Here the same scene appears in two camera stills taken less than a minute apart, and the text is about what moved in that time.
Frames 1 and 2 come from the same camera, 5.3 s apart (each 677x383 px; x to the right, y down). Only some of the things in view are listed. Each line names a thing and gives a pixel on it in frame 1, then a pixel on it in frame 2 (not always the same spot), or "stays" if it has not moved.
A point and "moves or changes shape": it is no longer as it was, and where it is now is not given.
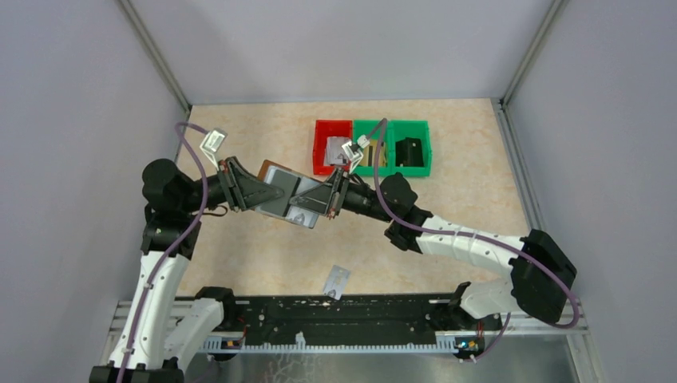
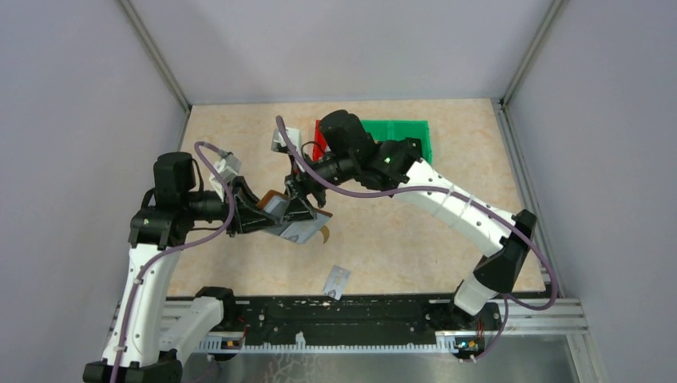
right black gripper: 318,199 -> 299,181
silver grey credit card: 336,282 stays
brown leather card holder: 292,183 moves or changes shape
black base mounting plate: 358,317 stays
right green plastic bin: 400,129 stays
